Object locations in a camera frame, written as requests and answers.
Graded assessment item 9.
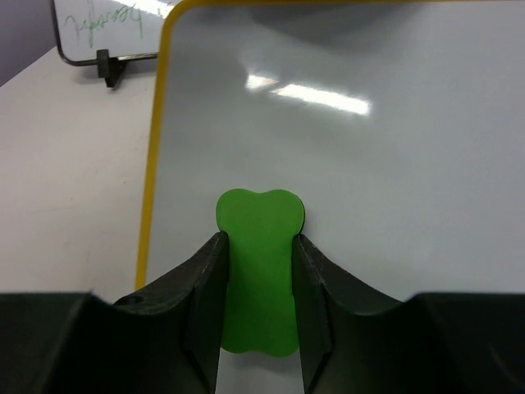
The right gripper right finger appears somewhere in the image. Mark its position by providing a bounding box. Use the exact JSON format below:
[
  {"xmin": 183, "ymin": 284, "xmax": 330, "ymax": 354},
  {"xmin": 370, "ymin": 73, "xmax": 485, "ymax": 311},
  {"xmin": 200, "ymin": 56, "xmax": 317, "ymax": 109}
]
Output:
[{"xmin": 292, "ymin": 235, "xmax": 409, "ymax": 393}]

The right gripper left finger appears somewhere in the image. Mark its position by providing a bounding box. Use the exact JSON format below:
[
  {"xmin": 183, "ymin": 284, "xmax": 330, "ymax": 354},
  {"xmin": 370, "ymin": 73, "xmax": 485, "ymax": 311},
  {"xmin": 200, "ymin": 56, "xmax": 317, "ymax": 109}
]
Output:
[{"xmin": 115, "ymin": 232, "xmax": 229, "ymax": 393}]

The green whiteboard eraser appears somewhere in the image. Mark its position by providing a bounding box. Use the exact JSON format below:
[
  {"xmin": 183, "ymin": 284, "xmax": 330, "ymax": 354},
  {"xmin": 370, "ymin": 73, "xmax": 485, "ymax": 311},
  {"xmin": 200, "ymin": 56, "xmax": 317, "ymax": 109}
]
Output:
[{"xmin": 216, "ymin": 189, "xmax": 305, "ymax": 357}]

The yellow framed whiteboard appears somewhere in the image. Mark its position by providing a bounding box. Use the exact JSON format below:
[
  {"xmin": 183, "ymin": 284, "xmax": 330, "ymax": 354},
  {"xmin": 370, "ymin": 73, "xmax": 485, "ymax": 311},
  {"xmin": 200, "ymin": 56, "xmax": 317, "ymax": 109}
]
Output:
[{"xmin": 138, "ymin": 1, "xmax": 524, "ymax": 393}]

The black framed whiteboard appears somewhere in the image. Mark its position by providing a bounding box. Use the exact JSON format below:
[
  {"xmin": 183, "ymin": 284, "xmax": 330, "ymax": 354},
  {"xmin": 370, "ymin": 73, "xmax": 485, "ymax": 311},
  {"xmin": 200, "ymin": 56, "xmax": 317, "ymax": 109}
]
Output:
[{"xmin": 50, "ymin": 0, "xmax": 178, "ymax": 66}]

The black board stand clip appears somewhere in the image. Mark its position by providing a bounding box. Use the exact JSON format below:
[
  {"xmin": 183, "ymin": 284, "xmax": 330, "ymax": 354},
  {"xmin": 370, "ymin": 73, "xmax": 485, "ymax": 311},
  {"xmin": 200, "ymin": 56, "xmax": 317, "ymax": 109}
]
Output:
[{"xmin": 96, "ymin": 49, "xmax": 127, "ymax": 89}]

